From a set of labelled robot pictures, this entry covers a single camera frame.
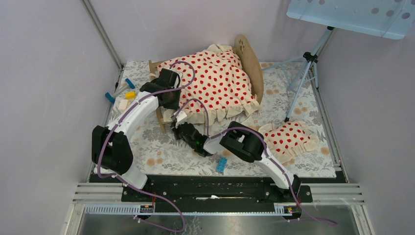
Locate purple cable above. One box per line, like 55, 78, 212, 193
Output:
181, 98, 339, 228
96, 60, 196, 234

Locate large strawberry print cushion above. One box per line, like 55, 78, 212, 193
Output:
156, 44, 262, 125

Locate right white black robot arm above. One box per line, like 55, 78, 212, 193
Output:
171, 121, 301, 202

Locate yellow toy block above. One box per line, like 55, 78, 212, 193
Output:
125, 92, 137, 99

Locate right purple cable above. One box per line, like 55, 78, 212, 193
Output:
181, 98, 339, 228

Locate wooden pet bed frame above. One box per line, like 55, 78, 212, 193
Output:
147, 34, 265, 134

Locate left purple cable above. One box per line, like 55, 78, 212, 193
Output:
96, 60, 196, 234

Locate floral table mat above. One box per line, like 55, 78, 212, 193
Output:
94, 61, 338, 178

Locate small strawberry print pillow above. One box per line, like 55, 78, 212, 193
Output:
258, 120, 320, 164

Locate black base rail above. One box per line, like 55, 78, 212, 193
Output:
89, 173, 346, 215

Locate grey tripod stand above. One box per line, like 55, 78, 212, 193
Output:
262, 26, 335, 122

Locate blue toy brick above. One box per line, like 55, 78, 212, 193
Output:
216, 157, 228, 174

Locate light blue perforated tray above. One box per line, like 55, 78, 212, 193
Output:
287, 0, 415, 40

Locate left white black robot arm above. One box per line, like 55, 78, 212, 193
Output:
92, 69, 183, 201

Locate beige wooden toy block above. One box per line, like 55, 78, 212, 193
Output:
118, 99, 129, 111

